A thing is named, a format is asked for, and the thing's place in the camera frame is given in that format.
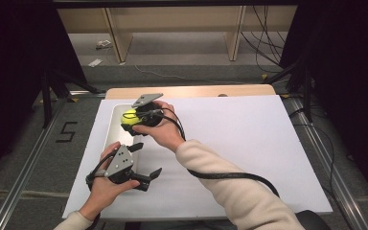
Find small white floor device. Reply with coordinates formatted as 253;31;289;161
95;39;113;51

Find wooden table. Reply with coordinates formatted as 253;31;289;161
104;83;277;101

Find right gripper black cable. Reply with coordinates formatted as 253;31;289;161
152;106;281;198

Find person's left hand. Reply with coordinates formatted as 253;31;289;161
78;141;141;221

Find black curtain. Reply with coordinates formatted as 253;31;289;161
0;0;89;190
279;0;368;202

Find bundle of black floor cables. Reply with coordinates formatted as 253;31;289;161
240;5;289;75

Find light wooden shelf unit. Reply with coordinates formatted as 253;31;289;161
57;5;299;64

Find person's right hand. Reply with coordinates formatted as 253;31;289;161
131;100;187;153

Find black stand legs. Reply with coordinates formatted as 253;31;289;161
39;66;102;129
261;56;314;124

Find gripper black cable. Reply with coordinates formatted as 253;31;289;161
84;149;119;230
152;106;281;198

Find white table sheet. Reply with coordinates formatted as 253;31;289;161
61;94;334;222

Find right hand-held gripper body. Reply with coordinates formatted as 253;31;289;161
130;92;166;127

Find aluminium floor rail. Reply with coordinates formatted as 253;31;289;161
282;94;368;230
0;90;107;230

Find thin black floor cable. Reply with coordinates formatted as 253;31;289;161
288;106;337;196

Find small white floor strip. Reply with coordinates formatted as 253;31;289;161
87;57;104;68

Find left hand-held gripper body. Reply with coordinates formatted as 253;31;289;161
103;144;142;185

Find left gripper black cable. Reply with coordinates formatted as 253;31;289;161
84;149;119;230

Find white plastic bin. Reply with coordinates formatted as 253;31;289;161
103;103;142;176

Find yellow tennis ball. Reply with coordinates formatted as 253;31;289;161
121;109;142;127

